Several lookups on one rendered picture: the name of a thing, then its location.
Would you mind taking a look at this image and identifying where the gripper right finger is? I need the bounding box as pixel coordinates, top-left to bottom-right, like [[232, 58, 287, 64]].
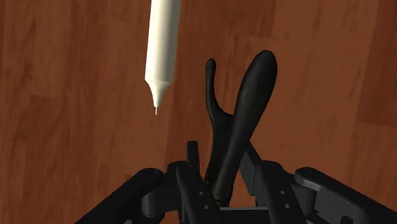
[[239, 142, 397, 224]]

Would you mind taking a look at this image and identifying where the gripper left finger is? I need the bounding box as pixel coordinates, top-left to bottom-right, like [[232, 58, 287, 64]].
[[75, 141, 225, 224]]

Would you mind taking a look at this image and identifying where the black two-handled kitchen tool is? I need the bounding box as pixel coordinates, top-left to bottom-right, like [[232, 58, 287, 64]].
[[204, 50, 279, 208]]

